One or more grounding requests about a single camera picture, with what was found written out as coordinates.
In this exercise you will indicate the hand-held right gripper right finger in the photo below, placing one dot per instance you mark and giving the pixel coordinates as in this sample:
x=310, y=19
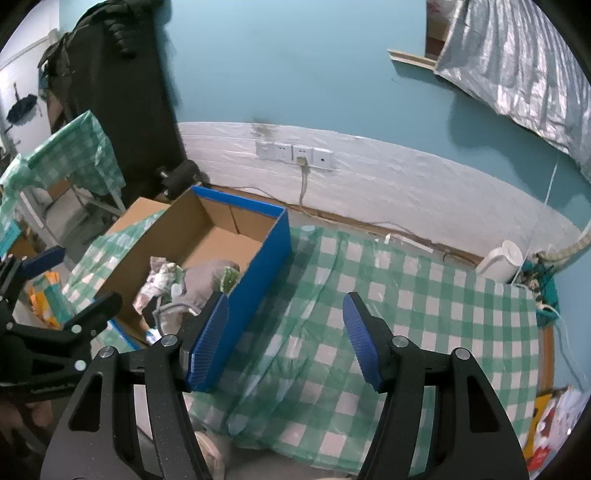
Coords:
x=360, y=341

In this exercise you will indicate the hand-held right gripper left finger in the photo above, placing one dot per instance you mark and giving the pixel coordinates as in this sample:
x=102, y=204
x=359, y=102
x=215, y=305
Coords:
x=207, y=341

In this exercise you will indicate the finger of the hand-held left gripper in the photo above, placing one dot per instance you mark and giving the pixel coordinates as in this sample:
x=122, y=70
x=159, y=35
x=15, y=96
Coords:
x=97, y=311
x=44, y=261

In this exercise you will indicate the grey plush mitten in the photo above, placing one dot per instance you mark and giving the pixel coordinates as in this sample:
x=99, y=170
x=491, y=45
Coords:
x=203, y=281

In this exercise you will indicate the green sparkly scouring cloth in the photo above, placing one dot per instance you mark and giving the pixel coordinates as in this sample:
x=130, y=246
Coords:
x=228, y=279

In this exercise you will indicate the white patterned cloth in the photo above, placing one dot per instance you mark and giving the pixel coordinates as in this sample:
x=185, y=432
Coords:
x=157, y=284

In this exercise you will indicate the blue cardboard box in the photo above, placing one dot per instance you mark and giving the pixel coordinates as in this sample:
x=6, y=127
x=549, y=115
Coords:
x=263, y=258

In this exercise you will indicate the person's left hand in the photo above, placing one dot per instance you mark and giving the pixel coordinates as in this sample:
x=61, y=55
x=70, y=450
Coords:
x=32, y=417

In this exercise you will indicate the orange packet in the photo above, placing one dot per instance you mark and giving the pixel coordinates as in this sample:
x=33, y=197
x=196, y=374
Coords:
x=48, y=300

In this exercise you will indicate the green checked tablecloth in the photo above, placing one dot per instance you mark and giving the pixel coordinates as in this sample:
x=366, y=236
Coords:
x=415, y=323

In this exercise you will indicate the green checked cloth side table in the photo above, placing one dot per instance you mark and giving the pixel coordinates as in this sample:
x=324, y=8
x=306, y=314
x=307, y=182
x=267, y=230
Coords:
x=69, y=152

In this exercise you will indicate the black roller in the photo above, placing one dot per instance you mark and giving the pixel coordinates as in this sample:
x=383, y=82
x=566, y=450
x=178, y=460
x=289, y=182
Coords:
x=182, y=177

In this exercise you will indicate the white kettle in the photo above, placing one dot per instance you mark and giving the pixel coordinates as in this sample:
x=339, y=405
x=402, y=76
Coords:
x=501, y=261

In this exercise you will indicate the black hanging jacket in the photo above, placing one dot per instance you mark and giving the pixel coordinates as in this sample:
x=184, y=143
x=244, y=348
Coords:
x=115, y=92

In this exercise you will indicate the teal power strip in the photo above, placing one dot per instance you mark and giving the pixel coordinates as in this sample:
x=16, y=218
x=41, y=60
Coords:
x=545, y=290

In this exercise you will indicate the pile of red white packaging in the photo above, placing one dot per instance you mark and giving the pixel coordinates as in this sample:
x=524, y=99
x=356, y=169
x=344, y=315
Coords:
x=556, y=424

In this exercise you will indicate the wooden strip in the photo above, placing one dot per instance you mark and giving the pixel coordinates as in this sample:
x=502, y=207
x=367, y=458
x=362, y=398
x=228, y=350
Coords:
x=411, y=59

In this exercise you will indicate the silver tarp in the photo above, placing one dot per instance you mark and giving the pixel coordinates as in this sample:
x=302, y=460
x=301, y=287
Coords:
x=517, y=69

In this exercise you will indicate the white wall socket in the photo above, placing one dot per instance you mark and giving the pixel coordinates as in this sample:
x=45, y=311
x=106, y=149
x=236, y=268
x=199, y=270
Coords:
x=265, y=151
x=303, y=152
x=283, y=152
x=323, y=159

